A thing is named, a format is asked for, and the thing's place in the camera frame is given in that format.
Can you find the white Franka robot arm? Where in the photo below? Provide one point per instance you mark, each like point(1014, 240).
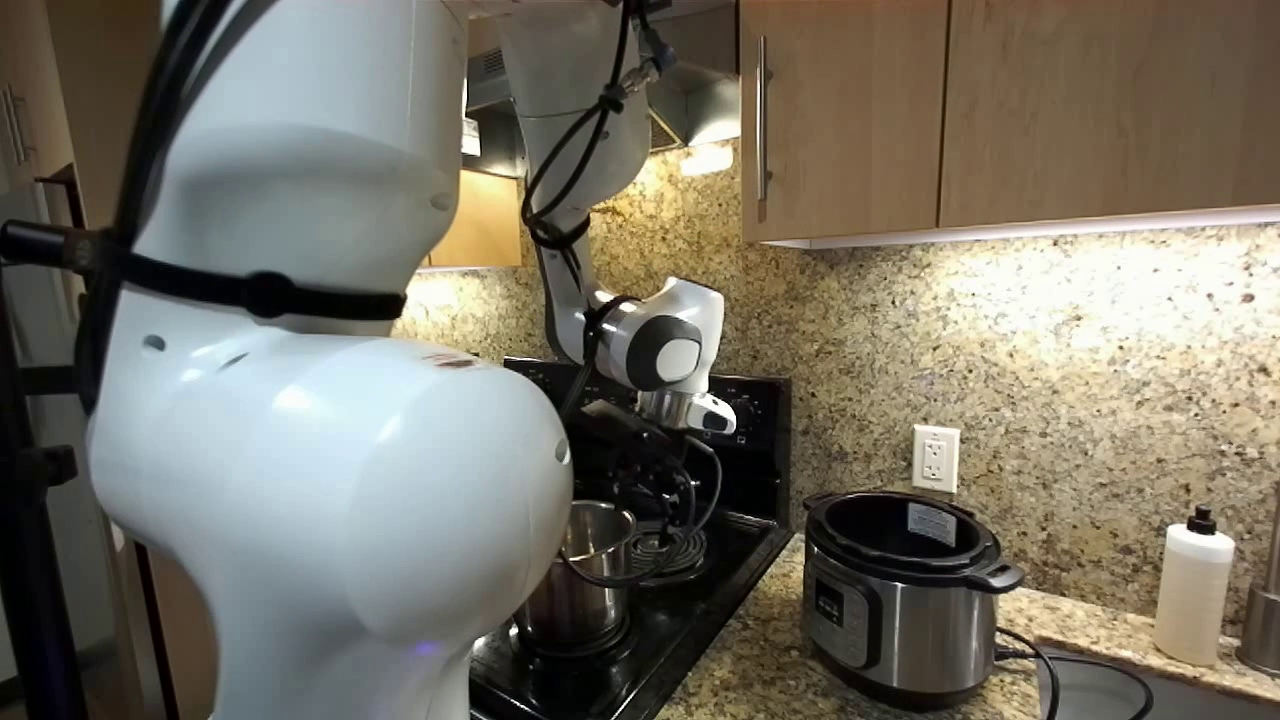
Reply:
point(332, 465)

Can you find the range hood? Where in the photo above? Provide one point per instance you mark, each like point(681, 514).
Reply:
point(695, 92)

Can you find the metal bowl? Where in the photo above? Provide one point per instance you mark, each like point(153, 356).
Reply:
point(582, 586)

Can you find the steel and black pressure cooker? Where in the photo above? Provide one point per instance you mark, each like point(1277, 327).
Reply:
point(907, 613)

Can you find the black electric stove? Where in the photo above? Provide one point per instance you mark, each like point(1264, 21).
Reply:
point(641, 654)

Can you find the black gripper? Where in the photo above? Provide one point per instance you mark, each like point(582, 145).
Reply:
point(641, 461)

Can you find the white wall outlet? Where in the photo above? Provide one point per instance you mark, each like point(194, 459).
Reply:
point(936, 459)

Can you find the metal faucet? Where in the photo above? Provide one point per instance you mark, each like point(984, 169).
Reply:
point(1261, 613)

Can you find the steel sink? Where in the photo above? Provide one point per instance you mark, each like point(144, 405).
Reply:
point(1200, 692)

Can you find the black metal stand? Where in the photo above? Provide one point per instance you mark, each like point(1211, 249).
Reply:
point(32, 535)

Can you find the wooden upper cabinets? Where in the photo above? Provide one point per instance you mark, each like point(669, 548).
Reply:
point(1014, 106)

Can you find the white soap bottle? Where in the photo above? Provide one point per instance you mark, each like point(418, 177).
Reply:
point(1193, 601)

